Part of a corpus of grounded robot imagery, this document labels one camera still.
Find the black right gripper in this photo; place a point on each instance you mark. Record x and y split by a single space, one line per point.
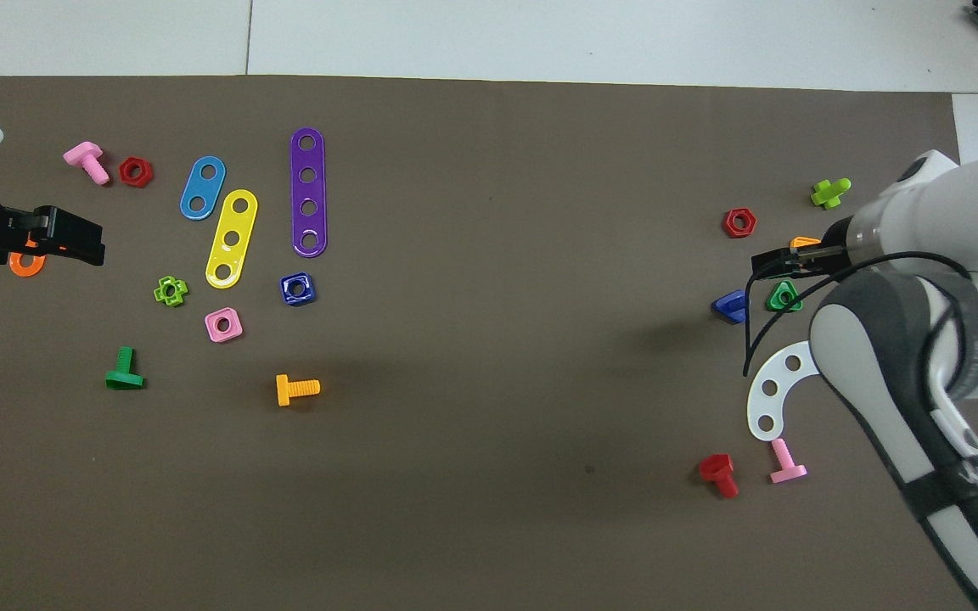
837 233

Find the red hexagonal plastic nut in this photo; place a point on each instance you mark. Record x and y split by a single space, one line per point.
136 172
729 222

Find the orange heart-shaped plate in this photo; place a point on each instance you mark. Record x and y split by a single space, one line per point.
18 269

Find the purple four-hole plate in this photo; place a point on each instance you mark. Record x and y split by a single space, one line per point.
298 192

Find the blue two-hole plate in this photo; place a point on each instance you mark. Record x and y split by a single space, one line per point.
189 202

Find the light green cross nut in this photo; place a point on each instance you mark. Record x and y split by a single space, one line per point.
163 294

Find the dark green plastic screw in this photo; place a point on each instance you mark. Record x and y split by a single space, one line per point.
125 373

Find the white curved five-hole plate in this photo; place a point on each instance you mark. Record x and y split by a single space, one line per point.
779 378

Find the blue plastic screw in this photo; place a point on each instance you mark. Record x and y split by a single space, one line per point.
731 307

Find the pink plastic screw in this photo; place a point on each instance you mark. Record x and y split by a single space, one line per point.
88 161
786 467

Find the light green cross screw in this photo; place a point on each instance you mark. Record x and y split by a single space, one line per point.
829 193

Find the brown table mat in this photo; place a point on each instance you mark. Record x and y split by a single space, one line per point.
489 339

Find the pink square plastic nut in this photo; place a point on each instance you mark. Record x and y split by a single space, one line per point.
234 326

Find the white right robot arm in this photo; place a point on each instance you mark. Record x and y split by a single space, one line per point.
905 356

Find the green triangular plastic nut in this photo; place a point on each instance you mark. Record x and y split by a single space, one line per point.
774 301

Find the yellow three-hole plate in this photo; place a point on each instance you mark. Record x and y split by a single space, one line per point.
242 222

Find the blue square plastic nut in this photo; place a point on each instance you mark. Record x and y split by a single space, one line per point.
297 288

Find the orange plastic screw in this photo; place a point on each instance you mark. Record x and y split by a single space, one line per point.
294 389

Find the orange square plastic nut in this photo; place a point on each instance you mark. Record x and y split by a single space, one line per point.
805 242

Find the red plastic screw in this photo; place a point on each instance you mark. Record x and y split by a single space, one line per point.
718 472

